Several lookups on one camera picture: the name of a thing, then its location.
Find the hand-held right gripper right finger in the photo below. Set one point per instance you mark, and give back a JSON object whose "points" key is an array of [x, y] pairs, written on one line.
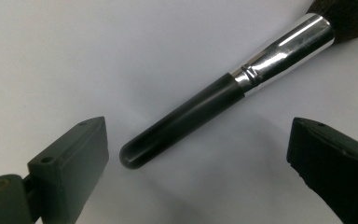
{"points": [[335, 168]]}

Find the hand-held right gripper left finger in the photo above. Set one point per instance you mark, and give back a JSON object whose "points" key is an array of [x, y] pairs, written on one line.
{"points": [[71, 174]]}

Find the black makeup brush silver ferrule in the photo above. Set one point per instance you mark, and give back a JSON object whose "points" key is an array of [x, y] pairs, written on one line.
{"points": [[199, 109]]}

